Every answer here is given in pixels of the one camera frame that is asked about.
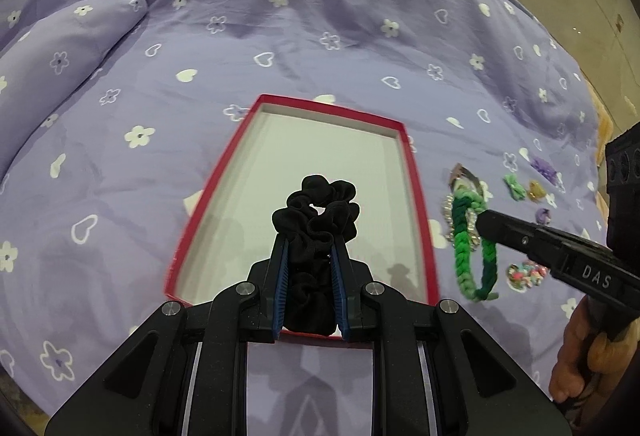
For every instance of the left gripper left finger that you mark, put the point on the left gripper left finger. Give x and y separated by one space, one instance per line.
183 371

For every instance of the gold mesh wristwatch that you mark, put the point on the gold mesh wristwatch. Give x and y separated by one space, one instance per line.
461 177

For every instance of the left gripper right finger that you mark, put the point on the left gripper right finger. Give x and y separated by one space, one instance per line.
436 371

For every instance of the purple fabric flower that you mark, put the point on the purple fabric flower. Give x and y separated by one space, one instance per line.
545 169

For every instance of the green bow hair clip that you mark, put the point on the green bow hair clip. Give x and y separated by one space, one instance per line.
517 191

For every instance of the orange bed sheet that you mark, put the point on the orange bed sheet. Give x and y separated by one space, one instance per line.
605 132

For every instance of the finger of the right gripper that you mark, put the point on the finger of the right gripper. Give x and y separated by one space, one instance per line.
580 263

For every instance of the purple floral duvet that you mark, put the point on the purple floral duvet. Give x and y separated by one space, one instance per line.
114 113

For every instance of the red shallow box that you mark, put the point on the red shallow box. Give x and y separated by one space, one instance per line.
327 178

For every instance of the person's right hand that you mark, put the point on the person's right hand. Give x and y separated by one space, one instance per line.
584 344

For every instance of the green braided band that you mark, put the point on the green braided band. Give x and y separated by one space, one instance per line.
466 201

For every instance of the small purple hair clip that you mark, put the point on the small purple hair clip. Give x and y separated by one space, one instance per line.
543 216

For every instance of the black velvet scrunchie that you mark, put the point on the black velvet scrunchie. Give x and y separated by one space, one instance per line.
316 217

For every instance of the yellow claw hair clip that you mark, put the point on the yellow claw hair clip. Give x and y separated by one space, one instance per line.
535 191

